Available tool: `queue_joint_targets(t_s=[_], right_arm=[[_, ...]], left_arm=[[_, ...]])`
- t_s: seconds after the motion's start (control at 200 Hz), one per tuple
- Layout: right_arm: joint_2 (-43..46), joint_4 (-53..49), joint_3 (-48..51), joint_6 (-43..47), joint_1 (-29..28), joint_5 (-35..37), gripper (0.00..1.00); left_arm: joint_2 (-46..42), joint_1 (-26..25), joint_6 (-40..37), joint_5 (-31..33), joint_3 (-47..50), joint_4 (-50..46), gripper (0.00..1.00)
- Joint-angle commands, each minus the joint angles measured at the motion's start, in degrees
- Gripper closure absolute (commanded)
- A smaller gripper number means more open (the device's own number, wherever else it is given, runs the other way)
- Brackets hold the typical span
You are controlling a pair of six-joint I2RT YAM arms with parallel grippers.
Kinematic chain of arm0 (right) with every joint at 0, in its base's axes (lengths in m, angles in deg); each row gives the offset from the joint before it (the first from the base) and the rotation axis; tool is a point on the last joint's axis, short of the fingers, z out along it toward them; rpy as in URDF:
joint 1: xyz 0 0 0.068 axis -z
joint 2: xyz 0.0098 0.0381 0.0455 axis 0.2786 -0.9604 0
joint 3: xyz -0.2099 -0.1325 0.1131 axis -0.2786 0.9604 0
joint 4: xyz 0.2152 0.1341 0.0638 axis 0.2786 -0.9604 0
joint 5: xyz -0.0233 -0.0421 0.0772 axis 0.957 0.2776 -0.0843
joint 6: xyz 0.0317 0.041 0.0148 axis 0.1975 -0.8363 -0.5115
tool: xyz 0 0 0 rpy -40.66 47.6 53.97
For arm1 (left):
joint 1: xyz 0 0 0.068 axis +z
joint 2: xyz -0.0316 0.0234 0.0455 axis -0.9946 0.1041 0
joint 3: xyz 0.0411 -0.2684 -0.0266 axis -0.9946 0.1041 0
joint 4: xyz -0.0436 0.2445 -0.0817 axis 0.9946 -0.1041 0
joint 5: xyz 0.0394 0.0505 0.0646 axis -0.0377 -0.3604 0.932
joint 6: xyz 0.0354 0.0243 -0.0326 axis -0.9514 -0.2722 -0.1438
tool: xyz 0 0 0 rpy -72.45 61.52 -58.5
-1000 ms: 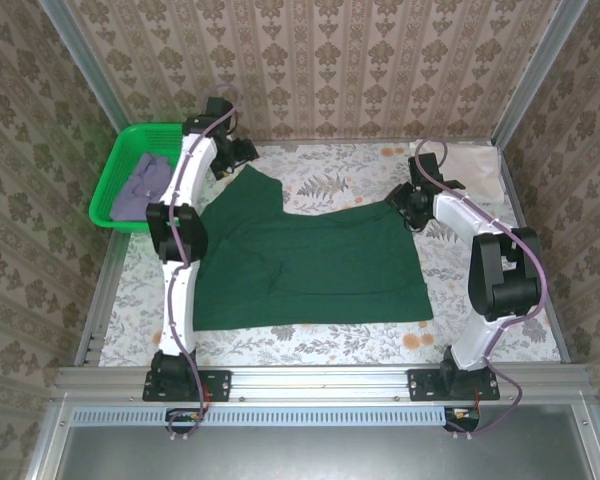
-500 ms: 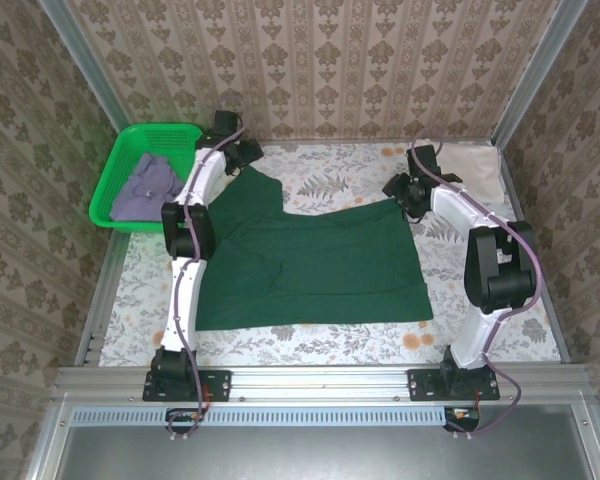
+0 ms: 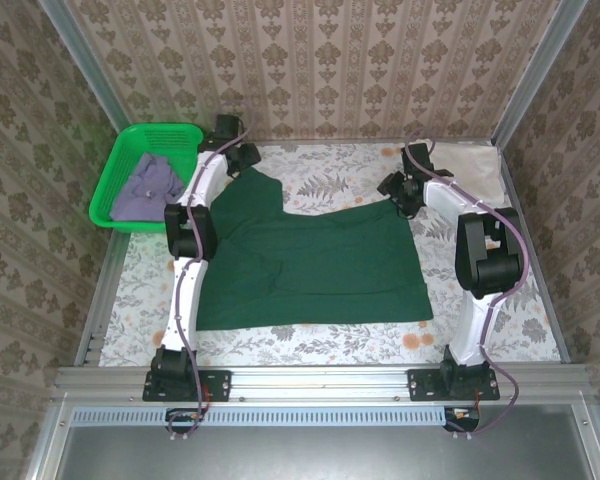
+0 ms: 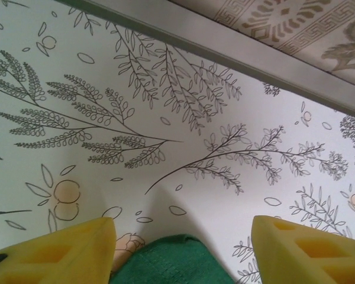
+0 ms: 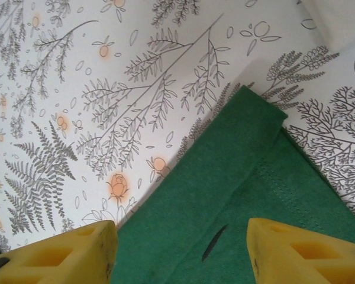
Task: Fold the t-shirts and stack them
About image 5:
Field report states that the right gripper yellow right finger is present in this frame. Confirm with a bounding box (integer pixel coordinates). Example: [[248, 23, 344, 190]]
[[247, 218, 355, 284]]

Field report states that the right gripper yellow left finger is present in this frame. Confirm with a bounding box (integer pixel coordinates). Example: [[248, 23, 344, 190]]
[[0, 219, 119, 284]]

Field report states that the dark green t-shirt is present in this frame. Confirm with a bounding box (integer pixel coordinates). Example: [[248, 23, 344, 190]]
[[0, 84, 355, 284]]

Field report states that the floral patterned table cover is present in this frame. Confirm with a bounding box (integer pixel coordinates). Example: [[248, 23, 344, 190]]
[[0, 0, 355, 258]]

